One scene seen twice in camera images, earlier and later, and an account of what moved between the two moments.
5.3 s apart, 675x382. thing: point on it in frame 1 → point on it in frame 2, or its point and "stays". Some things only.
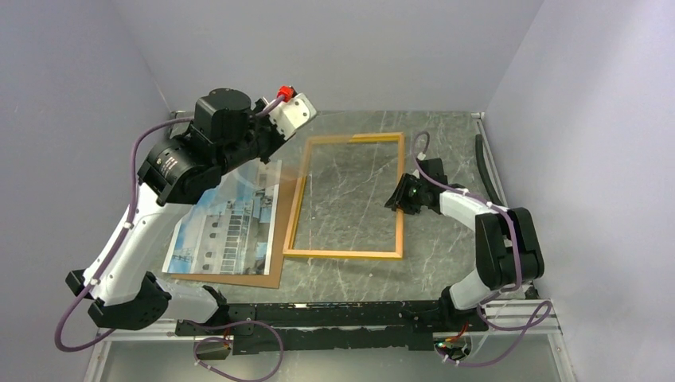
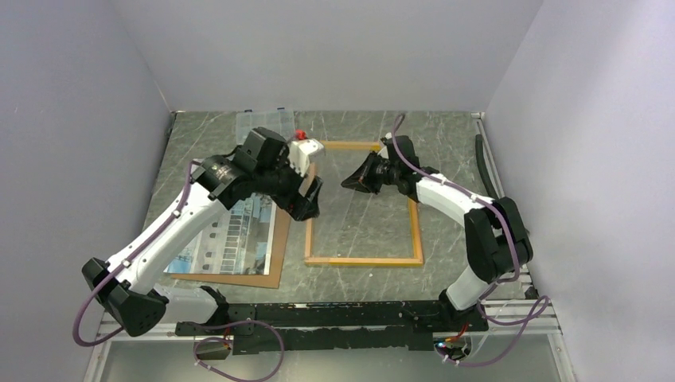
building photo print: (231, 233) stays
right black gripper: (399, 200) → (362, 179)
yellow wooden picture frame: (399, 137) → (417, 261)
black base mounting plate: (332, 326) stays
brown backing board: (286, 202) stays
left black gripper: (277, 137) → (298, 207)
